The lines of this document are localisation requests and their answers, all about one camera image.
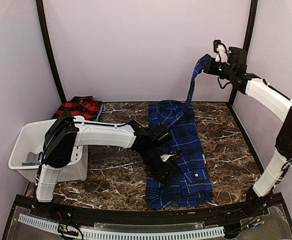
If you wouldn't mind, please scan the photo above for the red black plaid folded shirt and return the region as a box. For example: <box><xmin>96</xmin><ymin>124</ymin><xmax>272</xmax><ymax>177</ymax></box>
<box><xmin>52</xmin><ymin>96</ymin><xmax>103</xmax><ymax>121</ymax></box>

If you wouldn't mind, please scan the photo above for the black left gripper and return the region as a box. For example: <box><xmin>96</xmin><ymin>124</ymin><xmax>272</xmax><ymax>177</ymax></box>
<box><xmin>138</xmin><ymin>147</ymin><xmax>174</xmax><ymax>187</ymax></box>

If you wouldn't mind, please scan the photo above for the white slotted cable duct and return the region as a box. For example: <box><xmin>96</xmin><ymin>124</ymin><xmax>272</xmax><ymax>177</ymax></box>
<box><xmin>18</xmin><ymin>213</ymin><xmax>225</xmax><ymax>240</ymax></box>

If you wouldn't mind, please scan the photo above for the grey shirt in basket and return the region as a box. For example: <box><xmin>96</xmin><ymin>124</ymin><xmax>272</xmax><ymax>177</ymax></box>
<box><xmin>21</xmin><ymin>151</ymin><xmax>43</xmax><ymax>166</ymax></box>

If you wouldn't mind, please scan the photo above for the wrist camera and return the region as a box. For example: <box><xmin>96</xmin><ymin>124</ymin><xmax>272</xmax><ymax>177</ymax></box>
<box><xmin>213</xmin><ymin>39</ymin><xmax>228</xmax><ymax>63</ymax></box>
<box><xmin>160</xmin><ymin>152</ymin><xmax>182</xmax><ymax>163</ymax></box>

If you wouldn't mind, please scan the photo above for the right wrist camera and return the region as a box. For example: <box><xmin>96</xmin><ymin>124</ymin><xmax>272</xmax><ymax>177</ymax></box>
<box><xmin>213</xmin><ymin>39</ymin><xmax>228</xmax><ymax>63</ymax></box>

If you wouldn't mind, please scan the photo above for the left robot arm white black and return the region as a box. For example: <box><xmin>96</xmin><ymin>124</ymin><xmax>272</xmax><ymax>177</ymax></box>
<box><xmin>34</xmin><ymin>112</ymin><xmax>177</xmax><ymax>218</ymax></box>

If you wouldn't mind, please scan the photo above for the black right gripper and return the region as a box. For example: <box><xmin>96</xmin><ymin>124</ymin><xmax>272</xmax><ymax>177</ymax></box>
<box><xmin>200</xmin><ymin>56</ymin><xmax>236</xmax><ymax>80</ymax></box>

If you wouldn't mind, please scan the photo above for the black corner frame post left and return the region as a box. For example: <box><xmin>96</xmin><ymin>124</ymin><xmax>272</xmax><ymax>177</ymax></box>
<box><xmin>35</xmin><ymin>0</ymin><xmax>67</xmax><ymax>103</ymax></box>

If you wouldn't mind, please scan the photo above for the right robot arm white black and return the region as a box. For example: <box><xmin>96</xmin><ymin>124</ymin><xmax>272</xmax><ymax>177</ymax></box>
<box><xmin>201</xmin><ymin>40</ymin><xmax>292</xmax><ymax>198</ymax></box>

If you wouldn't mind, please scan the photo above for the black corner frame post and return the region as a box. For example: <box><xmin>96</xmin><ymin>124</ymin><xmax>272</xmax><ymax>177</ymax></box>
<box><xmin>35</xmin><ymin>0</ymin><xmax>67</xmax><ymax>103</ymax></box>
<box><xmin>227</xmin><ymin>0</ymin><xmax>258</xmax><ymax>108</ymax></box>

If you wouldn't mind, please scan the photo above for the blue plaid long sleeve shirt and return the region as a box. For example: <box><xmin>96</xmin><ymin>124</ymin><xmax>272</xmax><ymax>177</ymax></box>
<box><xmin>144</xmin><ymin>55</ymin><xmax>214</xmax><ymax>210</ymax></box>

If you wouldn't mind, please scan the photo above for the black corner frame post right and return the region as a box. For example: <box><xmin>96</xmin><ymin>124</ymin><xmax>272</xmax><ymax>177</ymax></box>
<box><xmin>227</xmin><ymin>0</ymin><xmax>258</xmax><ymax>108</ymax></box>

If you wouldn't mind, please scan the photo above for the white plastic laundry basket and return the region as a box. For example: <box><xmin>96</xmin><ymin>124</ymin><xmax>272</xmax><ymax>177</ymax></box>
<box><xmin>8</xmin><ymin>119</ymin><xmax>88</xmax><ymax>183</ymax></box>

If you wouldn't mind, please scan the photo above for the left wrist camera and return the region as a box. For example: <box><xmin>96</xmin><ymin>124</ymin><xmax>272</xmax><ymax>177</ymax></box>
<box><xmin>160</xmin><ymin>152</ymin><xmax>182</xmax><ymax>163</ymax></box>

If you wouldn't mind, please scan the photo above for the black front rail base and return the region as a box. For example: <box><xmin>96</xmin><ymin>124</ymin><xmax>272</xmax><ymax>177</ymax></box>
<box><xmin>12</xmin><ymin>193</ymin><xmax>287</xmax><ymax>232</ymax></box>

